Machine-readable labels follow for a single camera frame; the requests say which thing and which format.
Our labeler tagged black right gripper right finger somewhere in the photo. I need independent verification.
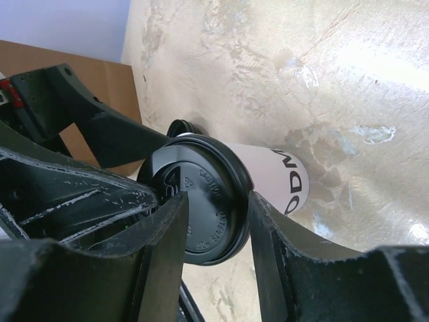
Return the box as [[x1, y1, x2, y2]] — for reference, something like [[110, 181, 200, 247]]
[[249, 192, 428, 321]]

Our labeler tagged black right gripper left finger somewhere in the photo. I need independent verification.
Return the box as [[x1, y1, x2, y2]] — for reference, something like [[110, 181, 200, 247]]
[[1, 193, 188, 321]]

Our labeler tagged white paper coffee cup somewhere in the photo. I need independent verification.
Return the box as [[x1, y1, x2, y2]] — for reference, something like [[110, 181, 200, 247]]
[[225, 142, 310, 217]]

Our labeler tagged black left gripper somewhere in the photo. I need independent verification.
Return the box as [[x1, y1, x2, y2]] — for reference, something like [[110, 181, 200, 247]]
[[1, 64, 168, 240]]

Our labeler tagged black coffee cup lid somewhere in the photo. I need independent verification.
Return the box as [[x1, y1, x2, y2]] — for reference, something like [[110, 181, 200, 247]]
[[167, 119, 202, 138], [137, 134, 253, 266]]

